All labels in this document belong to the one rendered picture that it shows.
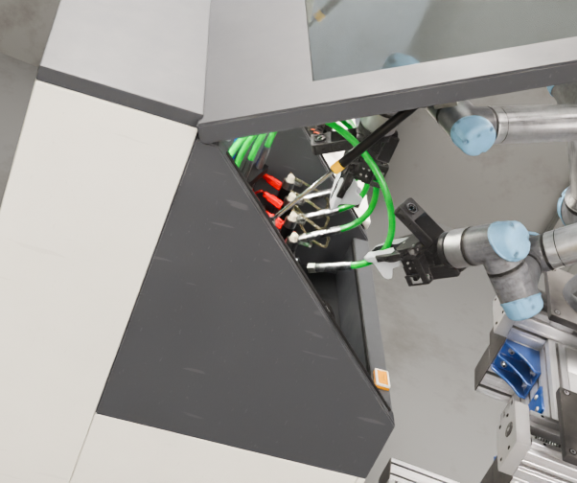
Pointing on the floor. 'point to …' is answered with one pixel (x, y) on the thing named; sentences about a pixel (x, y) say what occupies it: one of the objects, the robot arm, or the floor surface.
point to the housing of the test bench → (79, 227)
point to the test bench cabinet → (180, 459)
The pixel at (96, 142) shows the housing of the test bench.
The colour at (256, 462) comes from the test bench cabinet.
